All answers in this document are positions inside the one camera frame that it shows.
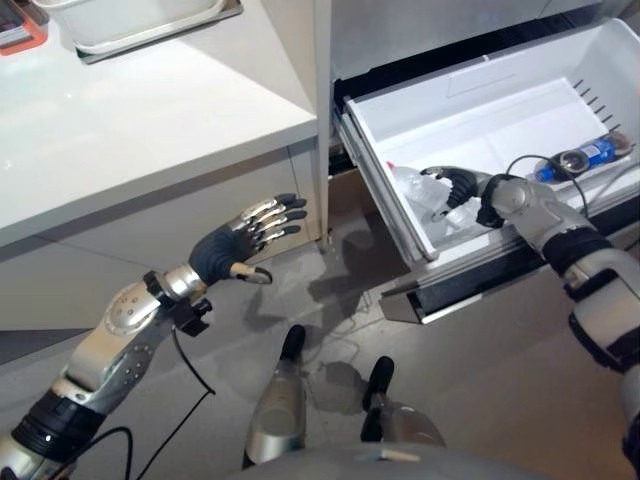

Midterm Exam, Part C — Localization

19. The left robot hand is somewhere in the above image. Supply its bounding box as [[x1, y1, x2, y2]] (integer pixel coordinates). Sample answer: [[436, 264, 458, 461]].
[[188, 192, 308, 286]]

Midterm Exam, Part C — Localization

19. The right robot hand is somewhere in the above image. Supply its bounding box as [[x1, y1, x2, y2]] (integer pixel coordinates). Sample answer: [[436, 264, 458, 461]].
[[420, 166, 494, 211]]

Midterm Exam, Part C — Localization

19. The clear plastic water bottle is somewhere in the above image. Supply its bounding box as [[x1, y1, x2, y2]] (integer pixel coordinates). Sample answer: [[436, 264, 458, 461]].
[[387, 160, 484, 240]]

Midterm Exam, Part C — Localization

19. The white refrigerator drawer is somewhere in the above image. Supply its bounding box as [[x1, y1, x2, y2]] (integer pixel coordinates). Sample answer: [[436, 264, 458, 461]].
[[332, 18, 640, 325]]

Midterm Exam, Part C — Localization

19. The silver refrigerator body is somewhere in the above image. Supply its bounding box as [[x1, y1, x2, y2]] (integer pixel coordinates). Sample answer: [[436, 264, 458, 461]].
[[315, 0, 640, 186]]

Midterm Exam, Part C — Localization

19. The white counter cabinet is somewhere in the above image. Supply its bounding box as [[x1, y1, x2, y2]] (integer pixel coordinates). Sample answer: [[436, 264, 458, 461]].
[[0, 0, 331, 331]]

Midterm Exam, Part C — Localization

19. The dark cola bottle blue label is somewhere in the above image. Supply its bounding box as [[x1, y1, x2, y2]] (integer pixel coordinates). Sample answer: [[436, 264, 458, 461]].
[[532, 132, 634, 183]]

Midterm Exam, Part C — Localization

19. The left silver robot leg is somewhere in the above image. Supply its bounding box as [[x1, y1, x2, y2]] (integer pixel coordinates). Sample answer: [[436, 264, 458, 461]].
[[243, 324, 308, 469]]

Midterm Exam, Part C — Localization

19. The silver robot leg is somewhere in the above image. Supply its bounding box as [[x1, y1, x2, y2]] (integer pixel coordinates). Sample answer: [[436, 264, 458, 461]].
[[243, 324, 308, 469], [359, 355, 446, 447]]

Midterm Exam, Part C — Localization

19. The metal tray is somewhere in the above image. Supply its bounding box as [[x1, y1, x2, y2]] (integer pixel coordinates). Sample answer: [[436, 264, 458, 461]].
[[74, 0, 245, 65]]

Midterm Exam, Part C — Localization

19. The right silver robot leg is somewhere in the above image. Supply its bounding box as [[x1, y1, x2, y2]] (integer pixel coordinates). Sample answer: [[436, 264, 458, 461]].
[[359, 355, 446, 447]]

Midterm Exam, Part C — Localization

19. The grey robot torso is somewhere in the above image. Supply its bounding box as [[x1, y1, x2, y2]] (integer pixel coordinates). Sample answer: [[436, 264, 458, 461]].
[[243, 442, 539, 480]]

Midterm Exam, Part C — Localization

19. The orange rimmed box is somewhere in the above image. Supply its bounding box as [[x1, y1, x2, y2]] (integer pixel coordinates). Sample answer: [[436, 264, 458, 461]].
[[0, 0, 51, 57]]

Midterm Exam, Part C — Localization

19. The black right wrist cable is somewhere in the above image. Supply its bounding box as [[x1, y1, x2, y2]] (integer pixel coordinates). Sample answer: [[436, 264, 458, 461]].
[[505, 154, 590, 219]]

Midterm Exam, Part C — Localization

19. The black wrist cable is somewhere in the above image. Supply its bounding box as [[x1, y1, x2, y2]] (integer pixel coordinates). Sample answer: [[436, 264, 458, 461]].
[[505, 154, 590, 219], [54, 324, 217, 480]]

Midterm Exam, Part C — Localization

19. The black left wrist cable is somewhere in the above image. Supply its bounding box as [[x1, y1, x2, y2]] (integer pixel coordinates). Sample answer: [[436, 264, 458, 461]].
[[54, 324, 217, 480]]

